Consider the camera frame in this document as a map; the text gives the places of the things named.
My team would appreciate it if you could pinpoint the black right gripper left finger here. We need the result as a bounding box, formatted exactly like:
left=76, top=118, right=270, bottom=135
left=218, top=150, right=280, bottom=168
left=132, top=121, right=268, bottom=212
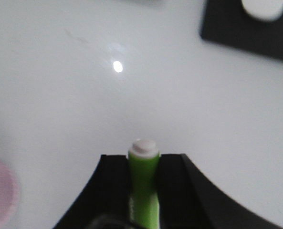
left=54, top=155, right=131, bottom=229

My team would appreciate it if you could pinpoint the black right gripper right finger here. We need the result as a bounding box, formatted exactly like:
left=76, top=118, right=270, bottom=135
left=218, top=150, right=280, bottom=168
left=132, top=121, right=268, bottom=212
left=157, top=154, right=280, bottom=229

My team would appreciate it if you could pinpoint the green highlighter pen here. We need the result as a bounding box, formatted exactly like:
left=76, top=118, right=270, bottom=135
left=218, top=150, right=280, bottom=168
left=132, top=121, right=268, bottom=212
left=128, top=139, right=160, bottom=229

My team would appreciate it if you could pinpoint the pink mesh pen holder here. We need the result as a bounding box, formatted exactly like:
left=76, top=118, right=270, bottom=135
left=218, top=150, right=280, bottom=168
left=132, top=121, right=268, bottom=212
left=0, top=162, right=20, bottom=229

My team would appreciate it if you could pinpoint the black mouse pad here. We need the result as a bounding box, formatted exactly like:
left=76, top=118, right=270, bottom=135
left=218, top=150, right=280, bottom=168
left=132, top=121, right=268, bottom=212
left=200, top=0, right=283, bottom=61

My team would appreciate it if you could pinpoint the white computer mouse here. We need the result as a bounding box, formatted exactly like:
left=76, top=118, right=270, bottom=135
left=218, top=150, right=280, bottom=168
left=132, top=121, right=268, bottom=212
left=241, top=0, right=283, bottom=22

